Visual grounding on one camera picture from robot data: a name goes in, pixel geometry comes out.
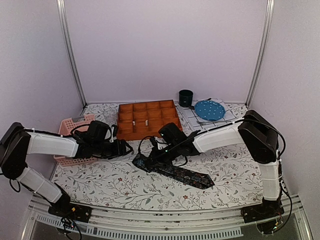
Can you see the pink plastic basket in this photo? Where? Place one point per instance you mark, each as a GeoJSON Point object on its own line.
{"type": "Point", "coordinates": [66, 126]}

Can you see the dark green mug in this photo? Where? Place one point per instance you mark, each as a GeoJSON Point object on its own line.
{"type": "Point", "coordinates": [185, 98]}

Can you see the white grid placemat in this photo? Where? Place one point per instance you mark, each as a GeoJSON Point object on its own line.
{"type": "Point", "coordinates": [190, 116]}

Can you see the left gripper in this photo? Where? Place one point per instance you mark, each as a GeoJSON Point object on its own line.
{"type": "Point", "coordinates": [120, 149]}

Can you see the dark floral tie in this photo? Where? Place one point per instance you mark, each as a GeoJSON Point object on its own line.
{"type": "Point", "coordinates": [182, 175]}

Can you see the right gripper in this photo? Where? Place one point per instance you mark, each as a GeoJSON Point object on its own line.
{"type": "Point", "coordinates": [154, 154]}

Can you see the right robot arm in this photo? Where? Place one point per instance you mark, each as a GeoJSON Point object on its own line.
{"type": "Point", "coordinates": [257, 134]}

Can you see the blue dotted plate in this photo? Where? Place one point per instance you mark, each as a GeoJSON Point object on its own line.
{"type": "Point", "coordinates": [209, 110]}

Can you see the orange wooden compartment tray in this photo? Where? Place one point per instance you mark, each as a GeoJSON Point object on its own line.
{"type": "Point", "coordinates": [138, 120]}

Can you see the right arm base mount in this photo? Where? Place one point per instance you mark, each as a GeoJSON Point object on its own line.
{"type": "Point", "coordinates": [261, 211]}

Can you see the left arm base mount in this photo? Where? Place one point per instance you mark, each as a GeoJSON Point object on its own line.
{"type": "Point", "coordinates": [73, 211]}

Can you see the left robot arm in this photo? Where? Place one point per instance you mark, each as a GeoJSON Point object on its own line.
{"type": "Point", "coordinates": [19, 142]}

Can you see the silver fork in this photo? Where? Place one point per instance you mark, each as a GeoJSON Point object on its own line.
{"type": "Point", "coordinates": [213, 122]}

